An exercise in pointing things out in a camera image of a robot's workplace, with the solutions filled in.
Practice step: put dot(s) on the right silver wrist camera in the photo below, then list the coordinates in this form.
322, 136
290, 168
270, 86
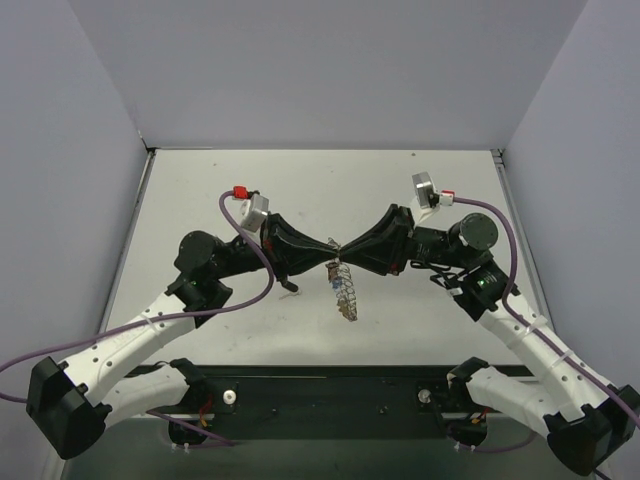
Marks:
426, 194

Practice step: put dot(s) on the metal ring disc with keyrings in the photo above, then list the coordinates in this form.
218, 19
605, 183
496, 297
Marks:
346, 300

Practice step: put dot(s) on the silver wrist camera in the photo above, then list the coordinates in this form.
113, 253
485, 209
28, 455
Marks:
426, 194
254, 212

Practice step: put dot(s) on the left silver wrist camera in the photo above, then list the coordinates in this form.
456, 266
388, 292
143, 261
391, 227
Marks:
254, 212

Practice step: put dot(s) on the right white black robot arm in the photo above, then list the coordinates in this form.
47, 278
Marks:
583, 416

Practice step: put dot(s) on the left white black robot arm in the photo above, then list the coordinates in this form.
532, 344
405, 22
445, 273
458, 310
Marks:
74, 401

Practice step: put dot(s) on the aluminium frame rail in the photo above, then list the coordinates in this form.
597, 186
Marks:
334, 393

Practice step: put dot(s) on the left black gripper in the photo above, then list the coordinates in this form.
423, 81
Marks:
273, 245

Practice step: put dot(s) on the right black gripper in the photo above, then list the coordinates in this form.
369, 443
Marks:
403, 240

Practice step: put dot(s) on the black key fob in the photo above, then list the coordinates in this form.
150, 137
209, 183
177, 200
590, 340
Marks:
290, 287

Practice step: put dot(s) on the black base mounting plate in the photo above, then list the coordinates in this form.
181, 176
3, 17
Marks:
390, 426

